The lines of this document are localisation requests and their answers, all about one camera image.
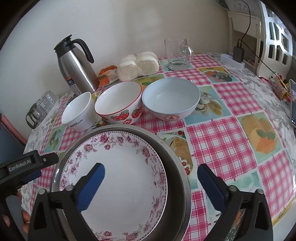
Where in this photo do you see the floral round plate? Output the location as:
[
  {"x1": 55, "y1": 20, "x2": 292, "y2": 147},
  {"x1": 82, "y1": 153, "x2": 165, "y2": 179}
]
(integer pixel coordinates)
[{"x1": 58, "y1": 131, "x2": 168, "y2": 240}]

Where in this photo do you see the stainless steel round tray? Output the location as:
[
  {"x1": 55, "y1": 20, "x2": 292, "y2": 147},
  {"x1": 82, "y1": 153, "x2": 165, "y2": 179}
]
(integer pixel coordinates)
[{"x1": 50, "y1": 125, "x2": 192, "y2": 240}]

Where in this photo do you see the white MAX bowl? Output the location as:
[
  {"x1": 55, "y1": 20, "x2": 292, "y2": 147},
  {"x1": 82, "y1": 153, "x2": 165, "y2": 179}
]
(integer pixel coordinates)
[{"x1": 61, "y1": 92, "x2": 98, "y2": 133}]

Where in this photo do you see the strawberry pattern bowl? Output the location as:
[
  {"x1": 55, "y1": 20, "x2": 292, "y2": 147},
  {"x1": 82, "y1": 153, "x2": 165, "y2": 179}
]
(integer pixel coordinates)
[{"x1": 94, "y1": 81, "x2": 144, "y2": 125}]

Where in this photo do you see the glass cups tray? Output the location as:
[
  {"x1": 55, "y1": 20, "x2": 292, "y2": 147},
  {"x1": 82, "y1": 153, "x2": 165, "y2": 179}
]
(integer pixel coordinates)
[{"x1": 26, "y1": 90, "x2": 59, "y2": 129}]

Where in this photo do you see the checkered patterned tablecloth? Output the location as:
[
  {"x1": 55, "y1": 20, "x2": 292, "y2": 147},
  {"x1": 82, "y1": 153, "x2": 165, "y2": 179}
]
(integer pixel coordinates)
[{"x1": 21, "y1": 52, "x2": 296, "y2": 241}]

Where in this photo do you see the light blue bowl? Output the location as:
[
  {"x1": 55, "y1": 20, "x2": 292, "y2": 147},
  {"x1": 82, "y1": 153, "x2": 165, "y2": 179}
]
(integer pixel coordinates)
[{"x1": 142, "y1": 77, "x2": 201, "y2": 121}]

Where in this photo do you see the stainless steel thermos jug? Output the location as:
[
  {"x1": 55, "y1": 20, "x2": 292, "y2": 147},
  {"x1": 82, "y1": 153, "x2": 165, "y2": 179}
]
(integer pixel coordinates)
[{"x1": 54, "y1": 35, "x2": 99, "y2": 96}]

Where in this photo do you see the orange snack packet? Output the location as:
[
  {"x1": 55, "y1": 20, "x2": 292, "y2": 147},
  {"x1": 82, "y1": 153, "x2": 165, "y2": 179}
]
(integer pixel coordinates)
[{"x1": 98, "y1": 65, "x2": 118, "y2": 87}]

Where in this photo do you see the colourful candy packet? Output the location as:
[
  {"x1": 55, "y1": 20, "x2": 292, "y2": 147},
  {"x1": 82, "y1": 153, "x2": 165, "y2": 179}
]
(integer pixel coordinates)
[{"x1": 269, "y1": 76, "x2": 290, "y2": 101}]

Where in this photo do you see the bag of white buns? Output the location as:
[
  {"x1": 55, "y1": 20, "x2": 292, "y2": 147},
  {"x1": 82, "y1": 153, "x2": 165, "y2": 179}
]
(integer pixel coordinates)
[{"x1": 116, "y1": 51, "x2": 159, "y2": 81}]

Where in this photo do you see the smartphone on stand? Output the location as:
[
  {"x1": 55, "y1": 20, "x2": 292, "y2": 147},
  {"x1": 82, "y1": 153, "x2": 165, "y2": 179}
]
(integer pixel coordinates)
[{"x1": 290, "y1": 79, "x2": 296, "y2": 128}]

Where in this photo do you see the white power strip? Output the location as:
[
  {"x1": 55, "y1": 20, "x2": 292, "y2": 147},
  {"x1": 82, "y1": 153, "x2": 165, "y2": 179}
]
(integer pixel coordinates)
[{"x1": 220, "y1": 54, "x2": 245, "y2": 70}]

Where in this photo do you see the black charger plug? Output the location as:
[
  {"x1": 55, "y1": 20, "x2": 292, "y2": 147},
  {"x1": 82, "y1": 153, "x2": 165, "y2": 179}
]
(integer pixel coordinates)
[{"x1": 232, "y1": 40, "x2": 245, "y2": 63}]

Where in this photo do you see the clear glass mug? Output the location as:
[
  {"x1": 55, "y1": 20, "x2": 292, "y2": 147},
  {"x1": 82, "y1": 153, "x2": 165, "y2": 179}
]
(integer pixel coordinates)
[{"x1": 164, "y1": 37, "x2": 194, "y2": 71}]

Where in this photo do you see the white lattice chair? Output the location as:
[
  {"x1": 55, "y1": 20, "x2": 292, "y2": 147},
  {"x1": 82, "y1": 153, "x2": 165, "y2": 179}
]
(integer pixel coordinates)
[{"x1": 257, "y1": 1, "x2": 293, "y2": 79}]

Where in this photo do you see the white side shelf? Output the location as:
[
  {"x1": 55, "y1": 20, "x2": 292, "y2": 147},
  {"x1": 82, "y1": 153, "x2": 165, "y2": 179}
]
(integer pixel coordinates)
[{"x1": 227, "y1": 11, "x2": 263, "y2": 73}]

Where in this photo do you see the black charger cable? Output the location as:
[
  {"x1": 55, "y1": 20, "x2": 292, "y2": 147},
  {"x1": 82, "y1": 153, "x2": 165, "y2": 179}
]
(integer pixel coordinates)
[{"x1": 238, "y1": 0, "x2": 291, "y2": 92}]

